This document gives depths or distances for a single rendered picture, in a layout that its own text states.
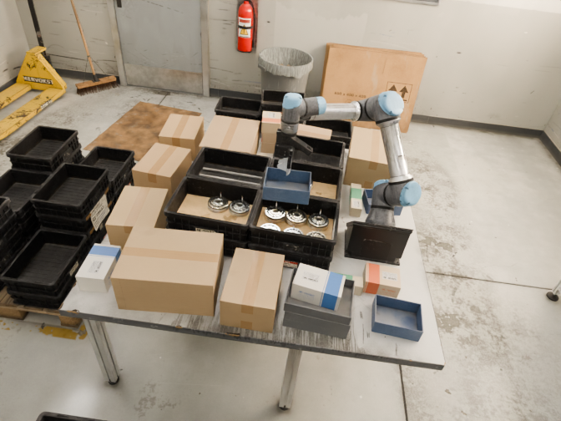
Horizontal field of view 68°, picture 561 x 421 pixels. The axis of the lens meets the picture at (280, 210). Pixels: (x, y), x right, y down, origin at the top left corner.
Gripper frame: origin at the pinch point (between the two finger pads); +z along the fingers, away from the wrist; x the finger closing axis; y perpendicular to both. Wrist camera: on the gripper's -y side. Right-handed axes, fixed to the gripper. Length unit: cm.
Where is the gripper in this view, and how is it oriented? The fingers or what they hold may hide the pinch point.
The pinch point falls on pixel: (289, 172)
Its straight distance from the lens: 186.8
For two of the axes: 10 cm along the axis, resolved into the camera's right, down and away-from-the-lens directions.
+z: -1.0, 8.2, 5.7
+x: -1.2, 5.6, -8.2
